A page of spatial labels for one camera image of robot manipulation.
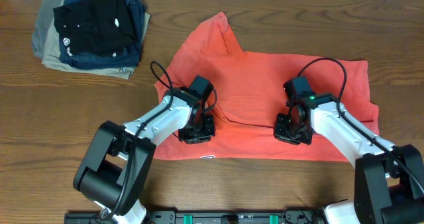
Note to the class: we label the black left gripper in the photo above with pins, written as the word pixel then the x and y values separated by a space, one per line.
pixel 196 134

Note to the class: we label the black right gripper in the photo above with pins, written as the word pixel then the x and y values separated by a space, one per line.
pixel 291 134

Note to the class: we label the orange red t-shirt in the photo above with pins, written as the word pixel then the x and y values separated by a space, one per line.
pixel 249 94

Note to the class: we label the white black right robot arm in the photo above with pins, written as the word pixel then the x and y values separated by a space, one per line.
pixel 388 181

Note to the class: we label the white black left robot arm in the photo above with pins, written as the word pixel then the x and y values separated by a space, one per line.
pixel 115 166

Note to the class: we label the navy folded shirt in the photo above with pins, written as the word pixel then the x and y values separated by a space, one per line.
pixel 99 34

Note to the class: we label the black folded polo shirt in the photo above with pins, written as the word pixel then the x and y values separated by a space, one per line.
pixel 94 26

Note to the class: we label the khaki folded garment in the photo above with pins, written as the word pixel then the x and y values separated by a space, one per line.
pixel 53 56

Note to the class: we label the grey folded garment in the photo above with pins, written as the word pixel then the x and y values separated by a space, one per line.
pixel 44 17

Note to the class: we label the black mounting rail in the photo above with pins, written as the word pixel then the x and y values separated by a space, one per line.
pixel 291 215

